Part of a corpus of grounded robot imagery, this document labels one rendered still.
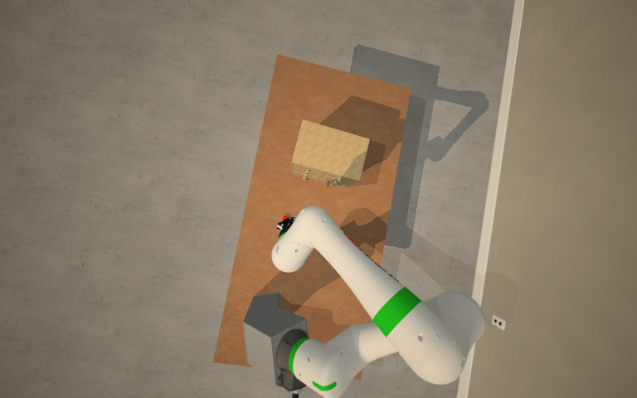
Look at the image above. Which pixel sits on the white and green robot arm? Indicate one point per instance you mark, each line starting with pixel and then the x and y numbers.
pixel 434 338

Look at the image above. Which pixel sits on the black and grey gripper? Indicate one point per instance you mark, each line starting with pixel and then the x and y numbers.
pixel 287 222

